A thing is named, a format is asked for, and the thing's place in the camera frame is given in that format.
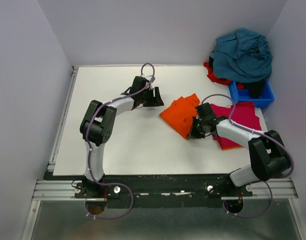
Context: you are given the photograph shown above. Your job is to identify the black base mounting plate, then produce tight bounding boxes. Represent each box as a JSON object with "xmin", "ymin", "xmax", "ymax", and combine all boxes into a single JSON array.
[{"xmin": 43, "ymin": 172, "xmax": 261, "ymax": 212}]

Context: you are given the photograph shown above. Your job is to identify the blue plastic bin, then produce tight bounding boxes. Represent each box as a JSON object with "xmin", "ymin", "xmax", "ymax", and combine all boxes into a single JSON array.
[{"xmin": 228, "ymin": 80, "xmax": 274, "ymax": 109}]

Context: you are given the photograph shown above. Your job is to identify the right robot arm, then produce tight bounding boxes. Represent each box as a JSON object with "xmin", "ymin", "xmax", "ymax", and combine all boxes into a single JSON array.
[{"xmin": 188, "ymin": 103, "xmax": 291, "ymax": 187}]

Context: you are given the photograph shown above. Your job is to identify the teal crumpled t shirt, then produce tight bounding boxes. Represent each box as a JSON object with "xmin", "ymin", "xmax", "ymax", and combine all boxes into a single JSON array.
[{"xmin": 213, "ymin": 28, "xmax": 272, "ymax": 83}]

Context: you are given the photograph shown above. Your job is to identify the folded magenta t shirt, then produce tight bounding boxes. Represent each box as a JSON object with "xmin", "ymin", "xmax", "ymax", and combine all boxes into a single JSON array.
[{"xmin": 210, "ymin": 101, "xmax": 262, "ymax": 147}]

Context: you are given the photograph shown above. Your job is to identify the red crumpled t shirt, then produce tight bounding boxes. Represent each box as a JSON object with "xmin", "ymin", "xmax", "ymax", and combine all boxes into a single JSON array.
[{"xmin": 203, "ymin": 62, "xmax": 232, "ymax": 86}]

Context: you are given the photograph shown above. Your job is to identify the aluminium extrusion rail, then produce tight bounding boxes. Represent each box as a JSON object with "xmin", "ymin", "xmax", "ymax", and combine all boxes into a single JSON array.
[{"xmin": 33, "ymin": 178, "xmax": 298, "ymax": 201}]

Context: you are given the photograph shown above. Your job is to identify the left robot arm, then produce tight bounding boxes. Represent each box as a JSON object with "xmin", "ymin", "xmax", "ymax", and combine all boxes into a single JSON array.
[{"xmin": 80, "ymin": 74, "xmax": 164, "ymax": 186}]

